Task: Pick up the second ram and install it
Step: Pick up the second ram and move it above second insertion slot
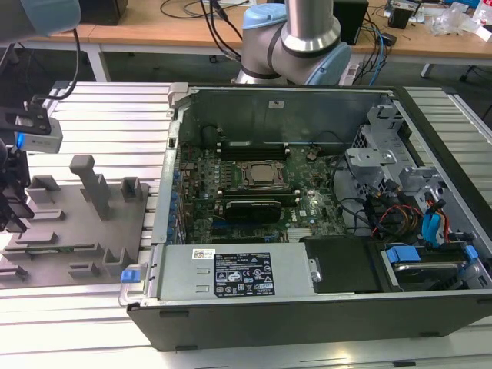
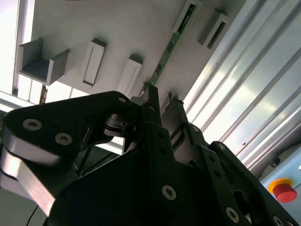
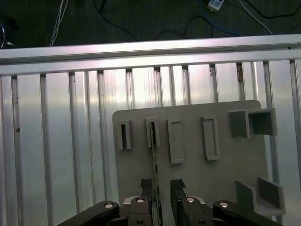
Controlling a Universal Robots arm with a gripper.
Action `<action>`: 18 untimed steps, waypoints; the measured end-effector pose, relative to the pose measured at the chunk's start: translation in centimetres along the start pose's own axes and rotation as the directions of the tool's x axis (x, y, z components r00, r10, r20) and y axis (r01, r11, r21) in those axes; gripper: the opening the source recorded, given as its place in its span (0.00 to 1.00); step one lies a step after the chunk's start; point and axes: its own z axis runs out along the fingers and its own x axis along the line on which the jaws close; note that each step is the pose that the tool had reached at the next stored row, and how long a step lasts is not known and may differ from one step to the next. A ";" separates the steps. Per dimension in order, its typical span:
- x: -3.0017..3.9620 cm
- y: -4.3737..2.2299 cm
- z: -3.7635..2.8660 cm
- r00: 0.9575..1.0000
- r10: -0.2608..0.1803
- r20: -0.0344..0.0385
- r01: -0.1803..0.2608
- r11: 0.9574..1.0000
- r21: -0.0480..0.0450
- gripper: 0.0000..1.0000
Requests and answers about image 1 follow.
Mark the wooden desk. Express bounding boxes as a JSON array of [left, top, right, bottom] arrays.
[[0, 0, 492, 82]]

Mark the grey parts rack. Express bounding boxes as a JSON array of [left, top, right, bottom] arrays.
[[0, 155, 151, 290]]

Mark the clear plastic bag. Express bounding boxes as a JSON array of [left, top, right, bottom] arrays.
[[427, 2, 481, 38]]

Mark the tall black box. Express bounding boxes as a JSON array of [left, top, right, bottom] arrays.
[[333, 0, 370, 46]]

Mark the black camera cable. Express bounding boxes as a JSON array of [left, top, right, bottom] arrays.
[[48, 27, 82, 100]]

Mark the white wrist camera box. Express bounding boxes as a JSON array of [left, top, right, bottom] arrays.
[[0, 102, 65, 154]]

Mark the CPU with metal top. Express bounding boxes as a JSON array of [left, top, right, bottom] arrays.
[[248, 165, 281, 182]]

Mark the grey power supply unit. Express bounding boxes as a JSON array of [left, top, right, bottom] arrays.
[[155, 244, 322, 305]]

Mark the black RAM slot bank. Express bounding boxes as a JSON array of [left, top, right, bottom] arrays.
[[216, 186, 302, 200], [216, 140, 292, 161]]

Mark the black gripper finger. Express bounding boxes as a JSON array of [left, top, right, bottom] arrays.
[[0, 190, 32, 234]]

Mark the red white carton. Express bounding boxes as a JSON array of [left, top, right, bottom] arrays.
[[471, 0, 492, 42]]

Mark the blue flat wire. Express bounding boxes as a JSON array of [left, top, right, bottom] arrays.
[[421, 194, 450, 247]]

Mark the black plastic shroud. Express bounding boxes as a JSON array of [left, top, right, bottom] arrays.
[[299, 236, 381, 295]]

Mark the CPU socket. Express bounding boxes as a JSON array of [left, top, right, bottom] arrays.
[[234, 159, 290, 190]]

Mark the grey metal drive cage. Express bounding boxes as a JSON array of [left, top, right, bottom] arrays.
[[344, 102, 453, 231]]

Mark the silver chipset heatsink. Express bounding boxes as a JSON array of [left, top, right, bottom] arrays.
[[286, 227, 315, 243]]

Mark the black graphics card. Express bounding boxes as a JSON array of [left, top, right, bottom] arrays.
[[224, 198, 282, 223]]

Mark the hard disk in blue carrier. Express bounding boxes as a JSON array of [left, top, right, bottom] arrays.
[[378, 245, 481, 294]]

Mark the orange yellow wire bundle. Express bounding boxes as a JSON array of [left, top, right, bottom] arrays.
[[378, 204, 424, 236]]

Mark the small black device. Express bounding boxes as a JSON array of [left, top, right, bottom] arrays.
[[387, 2, 415, 29]]

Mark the green motherboard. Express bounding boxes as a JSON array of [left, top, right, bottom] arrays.
[[178, 144, 349, 244]]

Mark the large black box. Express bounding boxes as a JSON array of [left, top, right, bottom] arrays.
[[78, 0, 130, 26]]

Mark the white power strip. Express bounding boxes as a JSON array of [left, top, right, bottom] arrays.
[[341, 63, 361, 86]]

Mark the black open PC case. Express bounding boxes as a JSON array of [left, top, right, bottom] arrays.
[[118, 82, 492, 353]]

